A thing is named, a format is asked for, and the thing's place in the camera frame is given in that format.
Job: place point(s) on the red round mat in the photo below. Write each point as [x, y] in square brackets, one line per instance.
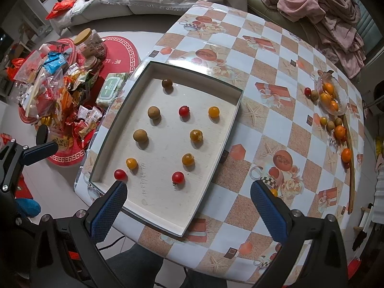
[120, 51]

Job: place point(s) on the jar with wooden lid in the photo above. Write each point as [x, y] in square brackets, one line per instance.
[90, 45]

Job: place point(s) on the orange mandarin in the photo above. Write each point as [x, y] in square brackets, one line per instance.
[340, 132]
[346, 155]

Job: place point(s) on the yellow object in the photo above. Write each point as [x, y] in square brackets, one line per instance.
[379, 147]

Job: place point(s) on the pink blanket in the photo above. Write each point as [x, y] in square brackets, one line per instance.
[324, 9]

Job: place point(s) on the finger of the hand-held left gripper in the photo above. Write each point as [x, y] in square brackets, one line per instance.
[7, 183]
[39, 153]

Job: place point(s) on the pile of snack packets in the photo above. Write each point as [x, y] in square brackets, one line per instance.
[60, 96]

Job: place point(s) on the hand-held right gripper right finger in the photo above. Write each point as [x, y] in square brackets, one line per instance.
[267, 210]

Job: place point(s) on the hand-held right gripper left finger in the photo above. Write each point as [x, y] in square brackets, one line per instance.
[109, 210]

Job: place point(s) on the yellow cherry tomato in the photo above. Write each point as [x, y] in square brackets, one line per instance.
[323, 121]
[131, 163]
[188, 159]
[213, 111]
[274, 192]
[196, 135]

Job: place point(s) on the wooden stick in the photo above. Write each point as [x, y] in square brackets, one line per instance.
[351, 180]

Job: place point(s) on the blue fuzzy slipper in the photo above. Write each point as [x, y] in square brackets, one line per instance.
[28, 207]

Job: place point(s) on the white shallow tray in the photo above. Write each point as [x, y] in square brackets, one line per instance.
[168, 147]

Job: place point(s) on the orange kumquat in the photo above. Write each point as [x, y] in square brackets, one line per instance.
[328, 88]
[325, 98]
[334, 105]

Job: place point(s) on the green wet wipes pack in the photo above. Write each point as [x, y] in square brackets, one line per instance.
[112, 90]

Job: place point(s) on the black round lid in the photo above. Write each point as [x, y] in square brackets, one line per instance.
[42, 135]

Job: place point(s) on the dark brown longan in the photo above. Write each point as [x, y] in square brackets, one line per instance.
[167, 84]

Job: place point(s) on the red cherry tomato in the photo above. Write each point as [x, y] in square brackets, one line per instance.
[120, 174]
[184, 111]
[307, 91]
[178, 177]

